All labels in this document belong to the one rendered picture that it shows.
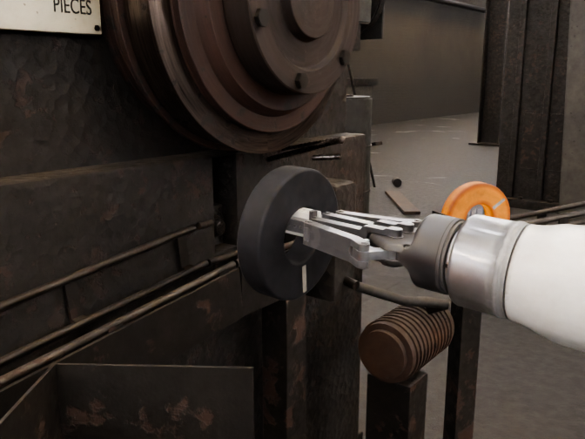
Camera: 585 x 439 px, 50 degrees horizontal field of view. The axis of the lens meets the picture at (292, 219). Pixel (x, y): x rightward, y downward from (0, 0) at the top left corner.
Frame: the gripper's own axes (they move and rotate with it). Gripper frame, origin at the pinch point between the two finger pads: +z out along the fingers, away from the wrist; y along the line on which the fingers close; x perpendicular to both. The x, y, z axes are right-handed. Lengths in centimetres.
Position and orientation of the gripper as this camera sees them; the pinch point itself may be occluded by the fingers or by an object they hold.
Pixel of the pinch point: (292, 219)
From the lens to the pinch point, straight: 71.9
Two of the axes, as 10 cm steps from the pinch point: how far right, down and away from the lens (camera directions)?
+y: 6.0, -1.8, 7.8
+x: 0.4, -9.7, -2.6
